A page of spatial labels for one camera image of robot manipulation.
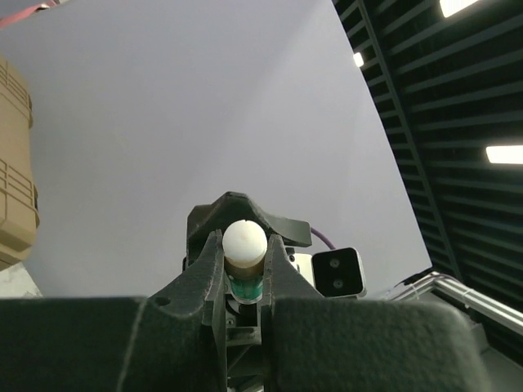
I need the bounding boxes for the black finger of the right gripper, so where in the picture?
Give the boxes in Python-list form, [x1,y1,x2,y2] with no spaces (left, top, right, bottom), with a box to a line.
[186,190,312,262]

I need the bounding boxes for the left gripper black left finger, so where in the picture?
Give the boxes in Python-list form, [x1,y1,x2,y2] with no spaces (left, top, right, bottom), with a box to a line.
[1,231,225,391]

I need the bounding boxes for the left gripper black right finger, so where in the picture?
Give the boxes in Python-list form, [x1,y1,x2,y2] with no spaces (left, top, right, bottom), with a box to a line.
[261,234,492,391]

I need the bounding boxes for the small green glue stick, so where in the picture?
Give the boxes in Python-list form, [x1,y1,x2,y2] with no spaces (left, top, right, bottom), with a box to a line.
[222,220,268,305]

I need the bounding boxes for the tan plastic toolbox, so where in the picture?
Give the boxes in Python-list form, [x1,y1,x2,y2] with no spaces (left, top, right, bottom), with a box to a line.
[1,58,40,270]

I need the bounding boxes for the ceiling light panels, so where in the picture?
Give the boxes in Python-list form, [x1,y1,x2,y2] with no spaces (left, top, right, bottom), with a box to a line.
[343,1,522,166]

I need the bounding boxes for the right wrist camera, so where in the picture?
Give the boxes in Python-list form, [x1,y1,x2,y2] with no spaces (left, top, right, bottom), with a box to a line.
[286,247,367,298]

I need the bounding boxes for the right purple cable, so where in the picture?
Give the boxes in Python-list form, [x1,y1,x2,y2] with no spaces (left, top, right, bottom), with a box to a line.
[310,227,339,251]

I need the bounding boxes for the aluminium rail frame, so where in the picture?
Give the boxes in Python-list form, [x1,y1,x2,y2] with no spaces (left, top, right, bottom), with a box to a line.
[382,272,522,336]

